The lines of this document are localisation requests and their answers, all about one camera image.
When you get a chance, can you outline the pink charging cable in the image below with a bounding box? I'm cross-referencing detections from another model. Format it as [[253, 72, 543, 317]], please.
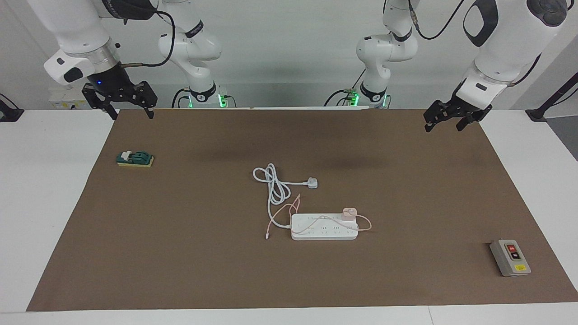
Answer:
[[265, 194, 373, 240]]

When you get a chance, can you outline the white power strip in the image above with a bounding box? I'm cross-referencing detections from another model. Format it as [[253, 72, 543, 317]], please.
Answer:
[[290, 213, 359, 241]]

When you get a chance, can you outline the brown table mat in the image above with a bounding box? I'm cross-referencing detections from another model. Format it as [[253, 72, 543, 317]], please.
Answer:
[[26, 107, 578, 312]]

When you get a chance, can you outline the black right base cable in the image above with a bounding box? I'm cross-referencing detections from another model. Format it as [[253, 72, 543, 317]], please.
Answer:
[[171, 88, 191, 109]]

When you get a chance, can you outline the black base cable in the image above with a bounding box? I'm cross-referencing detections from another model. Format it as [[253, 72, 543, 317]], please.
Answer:
[[171, 88, 191, 109], [322, 68, 367, 108]]

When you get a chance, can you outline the white wall socket box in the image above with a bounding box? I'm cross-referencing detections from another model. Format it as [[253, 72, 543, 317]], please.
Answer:
[[48, 88, 93, 110]]

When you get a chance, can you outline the green knife switch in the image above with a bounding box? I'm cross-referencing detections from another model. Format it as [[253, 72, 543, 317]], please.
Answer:
[[116, 150, 155, 168]]

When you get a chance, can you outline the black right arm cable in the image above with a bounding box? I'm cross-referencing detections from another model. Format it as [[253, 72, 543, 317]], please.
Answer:
[[118, 8, 177, 69]]

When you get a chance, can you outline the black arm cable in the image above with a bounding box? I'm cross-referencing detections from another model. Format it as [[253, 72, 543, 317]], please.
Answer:
[[408, 0, 466, 41], [118, 8, 177, 69]]

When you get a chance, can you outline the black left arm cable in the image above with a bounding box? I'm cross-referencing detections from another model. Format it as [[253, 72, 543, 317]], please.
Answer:
[[408, 0, 466, 41]]

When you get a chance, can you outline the black camera stand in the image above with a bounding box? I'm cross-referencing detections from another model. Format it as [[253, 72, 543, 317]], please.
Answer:
[[525, 71, 578, 123]]

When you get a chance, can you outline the black left base cable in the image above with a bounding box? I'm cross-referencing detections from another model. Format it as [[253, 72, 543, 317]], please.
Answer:
[[322, 68, 367, 108]]

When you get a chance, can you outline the black clamp mount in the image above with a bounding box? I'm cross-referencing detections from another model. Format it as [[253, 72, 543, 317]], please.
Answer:
[[0, 93, 24, 123]]

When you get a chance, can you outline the grey on-off switch box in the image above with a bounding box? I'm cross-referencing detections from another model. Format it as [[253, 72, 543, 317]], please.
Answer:
[[489, 238, 532, 278]]

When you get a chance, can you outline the white power cord with plug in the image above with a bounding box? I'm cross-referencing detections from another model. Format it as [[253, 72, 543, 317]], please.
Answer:
[[252, 163, 319, 229]]

